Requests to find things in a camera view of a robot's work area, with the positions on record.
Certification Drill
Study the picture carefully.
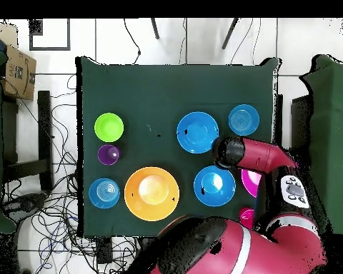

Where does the purple plastic cup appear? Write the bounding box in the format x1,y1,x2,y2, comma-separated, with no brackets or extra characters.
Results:
96,144,121,166

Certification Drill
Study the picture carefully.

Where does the black stool frame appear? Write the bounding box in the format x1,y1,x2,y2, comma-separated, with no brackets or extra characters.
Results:
1,90,54,193

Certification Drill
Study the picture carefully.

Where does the red plastic cup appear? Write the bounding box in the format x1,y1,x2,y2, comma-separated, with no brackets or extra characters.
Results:
239,207,256,229

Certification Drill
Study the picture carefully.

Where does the blue plastic bowl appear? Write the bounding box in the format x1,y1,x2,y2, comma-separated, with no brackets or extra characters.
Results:
176,111,220,154
193,165,237,208

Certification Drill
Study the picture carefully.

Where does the green plastic bowl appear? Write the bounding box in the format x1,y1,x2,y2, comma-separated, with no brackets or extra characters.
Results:
94,112,125,143

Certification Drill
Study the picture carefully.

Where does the tangle of floor cables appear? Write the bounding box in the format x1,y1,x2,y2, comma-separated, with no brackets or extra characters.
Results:
2,73,138,274

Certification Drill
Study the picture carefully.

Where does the thin black cable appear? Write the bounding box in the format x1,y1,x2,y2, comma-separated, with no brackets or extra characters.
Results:
123,18,141,65

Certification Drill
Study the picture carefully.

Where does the large orange plastic bowl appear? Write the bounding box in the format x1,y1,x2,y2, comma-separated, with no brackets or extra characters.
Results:
124,166,180,223

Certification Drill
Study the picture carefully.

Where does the large pink plastic bowl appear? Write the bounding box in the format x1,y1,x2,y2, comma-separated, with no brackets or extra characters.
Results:
240,168,262,198

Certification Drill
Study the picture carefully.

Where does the black table foot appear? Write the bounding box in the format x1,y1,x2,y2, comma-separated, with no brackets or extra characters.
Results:
95,236,114,265

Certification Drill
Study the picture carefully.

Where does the translucent blue shallow bowl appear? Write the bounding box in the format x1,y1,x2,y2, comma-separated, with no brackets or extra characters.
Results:
227,103,260,137
88,177,121,210

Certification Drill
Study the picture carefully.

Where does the cardboard box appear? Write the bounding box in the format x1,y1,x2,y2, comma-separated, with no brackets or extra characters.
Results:
0,44,37,101

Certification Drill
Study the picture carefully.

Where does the dark green table cloth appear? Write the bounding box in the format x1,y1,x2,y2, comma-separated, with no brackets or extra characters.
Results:
75,56,282,238

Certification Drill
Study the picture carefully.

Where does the dark grey tripod leg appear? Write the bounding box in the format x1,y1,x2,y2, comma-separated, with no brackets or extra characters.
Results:
221,18,240,50
150,18,161,40

